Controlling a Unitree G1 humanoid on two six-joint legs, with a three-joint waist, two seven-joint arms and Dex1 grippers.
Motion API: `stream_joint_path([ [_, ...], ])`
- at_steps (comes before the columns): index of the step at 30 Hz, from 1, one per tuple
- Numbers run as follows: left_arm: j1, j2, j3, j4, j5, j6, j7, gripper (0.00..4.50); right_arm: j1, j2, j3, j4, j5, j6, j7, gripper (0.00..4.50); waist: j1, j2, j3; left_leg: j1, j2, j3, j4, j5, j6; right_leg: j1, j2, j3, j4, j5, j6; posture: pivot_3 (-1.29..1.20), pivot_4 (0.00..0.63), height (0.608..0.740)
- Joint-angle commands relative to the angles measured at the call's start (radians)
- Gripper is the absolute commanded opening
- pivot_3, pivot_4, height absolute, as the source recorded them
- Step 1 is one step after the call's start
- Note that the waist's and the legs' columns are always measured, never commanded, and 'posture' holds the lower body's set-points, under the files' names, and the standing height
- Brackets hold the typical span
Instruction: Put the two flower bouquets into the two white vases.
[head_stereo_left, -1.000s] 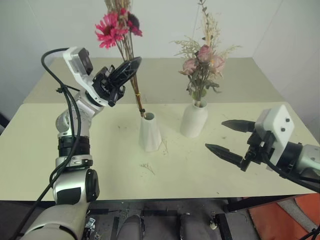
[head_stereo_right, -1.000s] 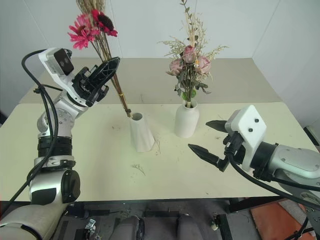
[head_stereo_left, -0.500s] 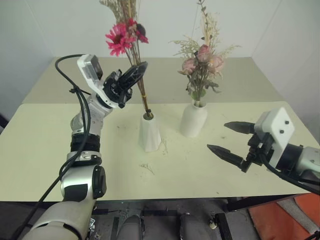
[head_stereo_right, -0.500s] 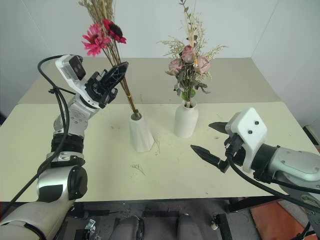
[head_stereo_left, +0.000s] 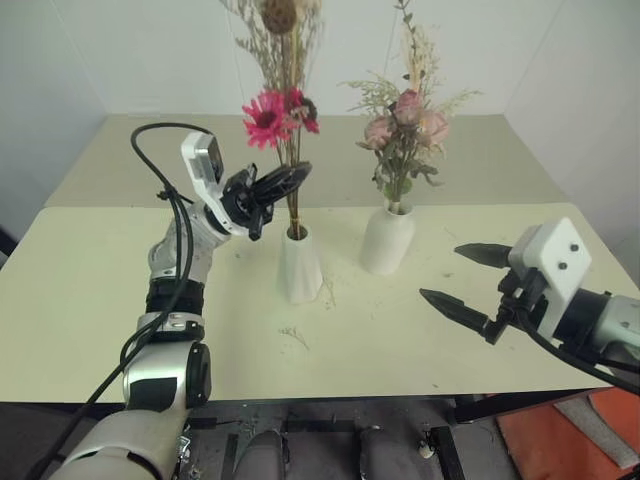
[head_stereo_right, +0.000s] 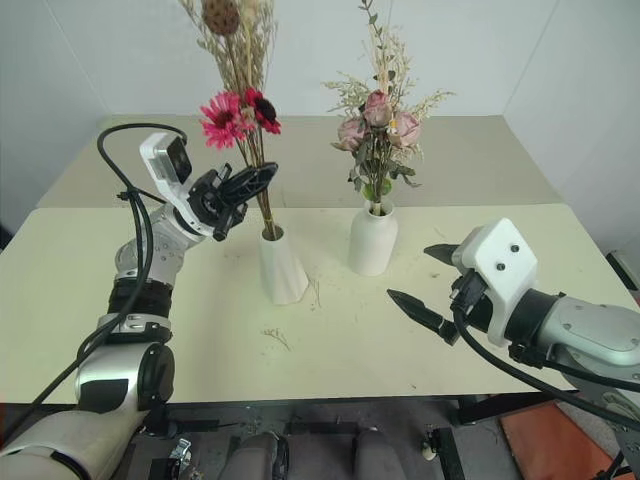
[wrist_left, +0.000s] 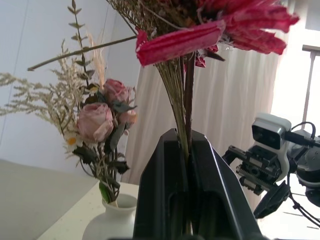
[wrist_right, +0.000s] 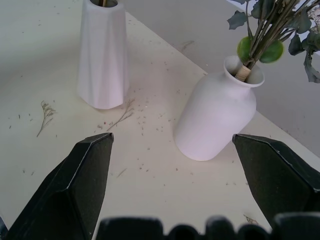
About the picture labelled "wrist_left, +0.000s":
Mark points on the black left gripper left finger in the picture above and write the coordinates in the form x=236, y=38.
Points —
x=160, y=190

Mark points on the pink rose dried bouquet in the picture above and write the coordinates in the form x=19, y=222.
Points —
x=95, y=120

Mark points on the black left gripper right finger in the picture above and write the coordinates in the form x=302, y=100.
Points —
x=215, y=195

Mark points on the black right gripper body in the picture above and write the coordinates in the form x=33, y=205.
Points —
x=260, y=162

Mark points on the white window frame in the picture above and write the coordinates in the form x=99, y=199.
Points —
x=311, y=65

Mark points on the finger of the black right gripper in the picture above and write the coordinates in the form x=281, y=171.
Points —
x=232, y=153
x=272, y=202

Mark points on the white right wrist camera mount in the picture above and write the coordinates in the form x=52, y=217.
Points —
x=271, y=132

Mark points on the white ceramic vase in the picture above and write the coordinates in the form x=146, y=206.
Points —
x=105, y=225

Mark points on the white curtain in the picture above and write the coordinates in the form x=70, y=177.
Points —
x=225, y=100

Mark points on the red dried flower bouquet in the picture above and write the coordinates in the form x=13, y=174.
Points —
x=180, y=42

